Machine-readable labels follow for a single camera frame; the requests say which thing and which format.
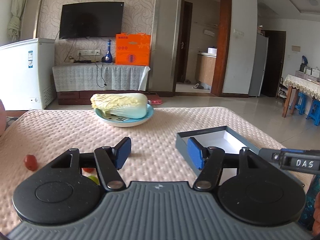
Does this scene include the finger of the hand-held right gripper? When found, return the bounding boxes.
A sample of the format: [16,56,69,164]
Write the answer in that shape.
[258,148,283,167]
[280,148,320,156]

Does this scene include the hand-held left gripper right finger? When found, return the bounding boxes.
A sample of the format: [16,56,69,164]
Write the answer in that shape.
[187,137,266,190]

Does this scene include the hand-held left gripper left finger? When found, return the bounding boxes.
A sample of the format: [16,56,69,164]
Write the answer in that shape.
[50,137,132,192]

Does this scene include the grey cardboard box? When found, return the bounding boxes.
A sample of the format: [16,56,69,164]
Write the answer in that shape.
[175,125,305,188]

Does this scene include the person's right forearm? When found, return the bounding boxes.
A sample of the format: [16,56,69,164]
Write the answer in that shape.
[314,191,320,232]

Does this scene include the pale blue oval plate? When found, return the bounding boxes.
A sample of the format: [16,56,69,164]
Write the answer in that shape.
[95,104,154,127]

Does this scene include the person's teal patterned clothing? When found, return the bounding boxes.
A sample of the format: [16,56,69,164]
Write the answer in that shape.
[299,175,317,232]

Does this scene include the blue plastic stool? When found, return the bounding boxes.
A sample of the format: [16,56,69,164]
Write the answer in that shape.
[306,97,320,127]
[290,92,307,115]

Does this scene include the napa cabbage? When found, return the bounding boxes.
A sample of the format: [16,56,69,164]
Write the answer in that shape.
[90,93,148,119]

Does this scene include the wooden table with lace cloth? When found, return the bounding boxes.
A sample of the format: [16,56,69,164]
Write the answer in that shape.
[282,74,320,118]

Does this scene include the dark wooden tv cabinet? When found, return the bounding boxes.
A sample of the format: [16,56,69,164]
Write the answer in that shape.
[57,90,96,105]

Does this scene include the clear plastic sheet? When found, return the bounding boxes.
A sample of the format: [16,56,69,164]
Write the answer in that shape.
[139,66,150,90]

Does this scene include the wooden kitchen counter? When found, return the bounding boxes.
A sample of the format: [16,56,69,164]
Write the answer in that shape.
[196,52,217,88]

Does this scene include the patterned grey cabinet cloth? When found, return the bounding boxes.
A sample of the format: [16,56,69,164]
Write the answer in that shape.
[52,64,150,92]

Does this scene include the grey refrigerator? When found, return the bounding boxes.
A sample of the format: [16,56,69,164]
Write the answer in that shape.
[248,33,269,97]

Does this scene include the blue glass bottle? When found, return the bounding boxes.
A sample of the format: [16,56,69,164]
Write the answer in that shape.
[104,39,112,63]

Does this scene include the orange gift box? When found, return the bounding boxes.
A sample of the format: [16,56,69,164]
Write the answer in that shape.
[115,33,151,66]

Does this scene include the dark wooden door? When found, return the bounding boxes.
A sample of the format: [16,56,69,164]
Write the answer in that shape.
[176,1,193,83]

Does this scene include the white chest freezer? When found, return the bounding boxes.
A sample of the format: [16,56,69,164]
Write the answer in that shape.
[0,38,56,110]

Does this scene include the pale green curtain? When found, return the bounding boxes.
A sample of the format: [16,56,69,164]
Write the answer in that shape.
[7,0,32,42]

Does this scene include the black cable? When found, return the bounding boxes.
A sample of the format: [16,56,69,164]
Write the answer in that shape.
[96,64,107,88]

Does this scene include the black wall television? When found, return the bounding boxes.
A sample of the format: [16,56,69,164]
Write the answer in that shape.
[59,1,125,40]

